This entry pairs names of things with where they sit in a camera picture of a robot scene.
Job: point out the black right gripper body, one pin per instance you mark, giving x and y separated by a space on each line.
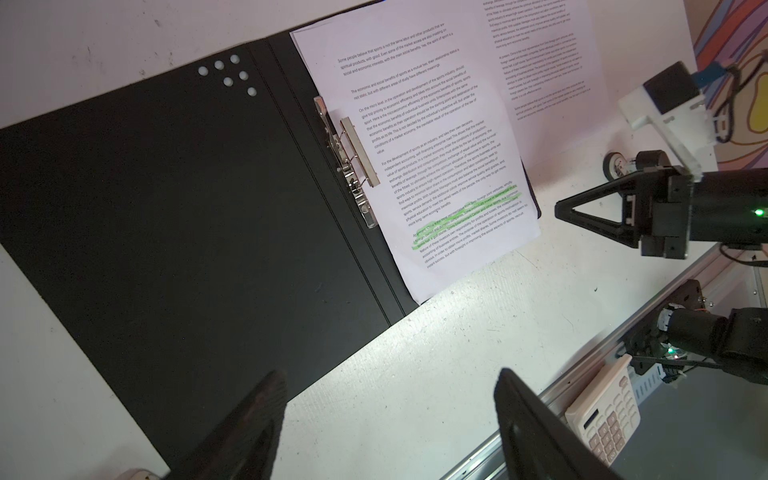
657 211

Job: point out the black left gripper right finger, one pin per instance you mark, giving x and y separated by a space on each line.
535 442

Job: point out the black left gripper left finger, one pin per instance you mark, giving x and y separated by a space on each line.
244 445

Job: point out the printed paper sheet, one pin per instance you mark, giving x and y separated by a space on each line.
549 73
410 85

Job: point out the blue folder with black inside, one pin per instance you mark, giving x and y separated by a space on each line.
193 233

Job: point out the pink white calculator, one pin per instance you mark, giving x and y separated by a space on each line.
605 415

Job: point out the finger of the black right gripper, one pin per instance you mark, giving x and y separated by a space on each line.
594 213

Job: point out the light blue stapler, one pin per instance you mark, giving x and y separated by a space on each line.
137 474

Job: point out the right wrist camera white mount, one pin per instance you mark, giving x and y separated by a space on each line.
672 103

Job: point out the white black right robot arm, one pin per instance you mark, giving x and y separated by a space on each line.
730 208

